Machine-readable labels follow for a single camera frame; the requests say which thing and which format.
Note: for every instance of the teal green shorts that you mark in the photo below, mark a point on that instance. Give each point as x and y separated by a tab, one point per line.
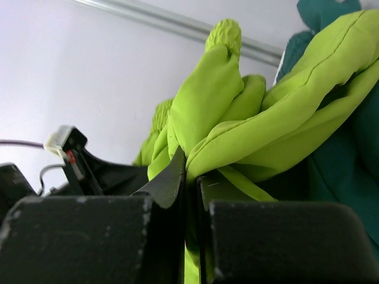
344	168

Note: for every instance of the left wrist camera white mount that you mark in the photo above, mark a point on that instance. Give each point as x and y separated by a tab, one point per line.
58	139

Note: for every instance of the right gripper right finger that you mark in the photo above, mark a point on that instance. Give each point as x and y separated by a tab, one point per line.
244	241

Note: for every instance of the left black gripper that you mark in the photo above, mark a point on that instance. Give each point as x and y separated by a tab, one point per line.
87	174

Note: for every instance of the left corner aluminium post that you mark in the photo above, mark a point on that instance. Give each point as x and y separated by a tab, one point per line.
181	25

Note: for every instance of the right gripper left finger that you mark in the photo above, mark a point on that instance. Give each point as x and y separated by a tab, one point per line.
99	239

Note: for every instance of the lime green shorts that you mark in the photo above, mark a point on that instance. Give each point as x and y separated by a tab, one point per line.
234	124

